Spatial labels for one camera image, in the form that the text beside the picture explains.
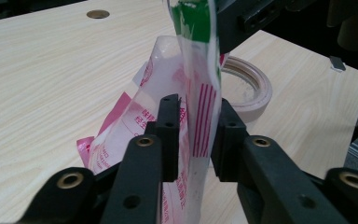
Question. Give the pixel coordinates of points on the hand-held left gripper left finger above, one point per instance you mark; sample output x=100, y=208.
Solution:
x=167, y=140

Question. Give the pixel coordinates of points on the clear jar with beige collar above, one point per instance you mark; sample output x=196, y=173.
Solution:
x=261, y=105

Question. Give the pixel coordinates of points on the pink and white plastic bag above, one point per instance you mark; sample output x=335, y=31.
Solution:
x=167, y=71

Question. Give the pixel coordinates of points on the grey table edge tab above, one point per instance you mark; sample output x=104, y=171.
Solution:
x=337, y=63

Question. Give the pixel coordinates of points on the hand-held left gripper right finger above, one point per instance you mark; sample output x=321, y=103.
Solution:
x=230, y=149

